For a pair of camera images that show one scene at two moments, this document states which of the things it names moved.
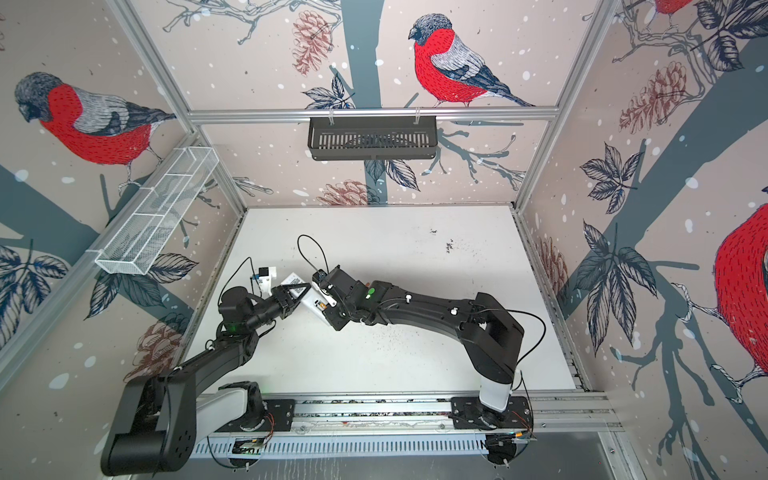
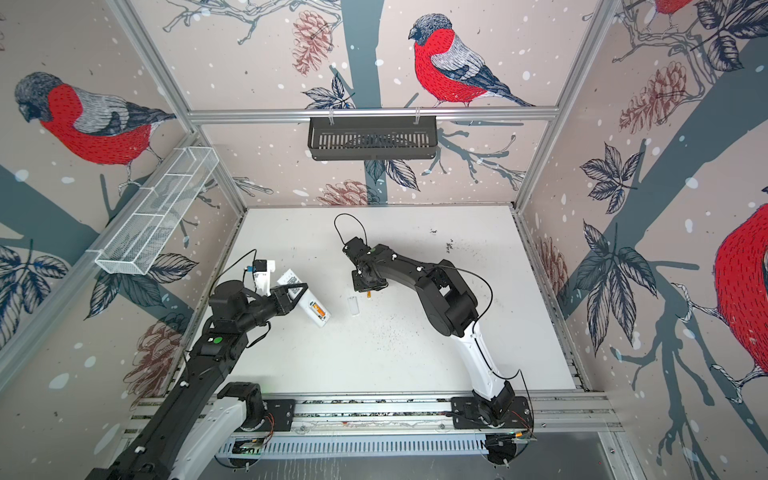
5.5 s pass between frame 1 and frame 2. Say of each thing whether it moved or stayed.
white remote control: stayed
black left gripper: stayed
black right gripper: moved
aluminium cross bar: stayed
